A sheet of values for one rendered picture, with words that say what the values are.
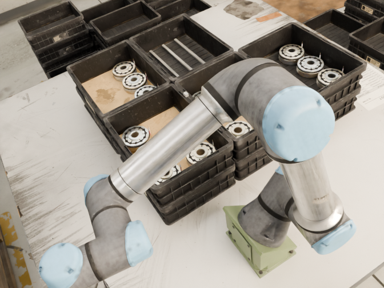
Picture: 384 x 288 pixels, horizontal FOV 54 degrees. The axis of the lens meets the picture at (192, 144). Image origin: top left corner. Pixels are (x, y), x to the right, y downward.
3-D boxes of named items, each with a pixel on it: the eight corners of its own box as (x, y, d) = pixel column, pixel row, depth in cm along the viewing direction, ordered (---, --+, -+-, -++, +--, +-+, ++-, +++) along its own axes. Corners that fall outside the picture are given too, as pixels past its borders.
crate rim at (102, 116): (173, 87, 146) (172, 82, 144) (103, 122, 138) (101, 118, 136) (128, 43, 171) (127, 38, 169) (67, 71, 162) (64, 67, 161)
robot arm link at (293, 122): (325, 200, 106) (280, 49, 68) (363, 241, 95) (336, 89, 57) (289, 224, 106) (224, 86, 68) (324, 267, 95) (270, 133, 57)
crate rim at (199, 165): (236, 148, 122) (235, 143, 120) (155, 196, 113) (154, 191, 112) (173, 87, 146) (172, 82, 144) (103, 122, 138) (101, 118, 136)
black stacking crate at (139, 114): (236, 166, 129) (235, 144, 120) (162, 212, 121) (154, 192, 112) (177, 105, 153) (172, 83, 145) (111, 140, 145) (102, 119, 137)
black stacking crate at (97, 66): (176, 104, 153) (171, 83, 145) (111, 139, 145) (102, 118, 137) (133, 60, 178) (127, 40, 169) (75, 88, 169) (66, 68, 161)
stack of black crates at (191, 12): (198, 33, 306) (193, -7, 281) (219, 50, 287) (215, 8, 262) (155, 53, 296) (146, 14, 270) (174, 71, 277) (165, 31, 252)
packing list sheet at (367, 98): (411, 88, 157) (412, 87, 157) (371, 112, 151) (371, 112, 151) (350, 52, 178) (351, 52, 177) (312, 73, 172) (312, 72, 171)
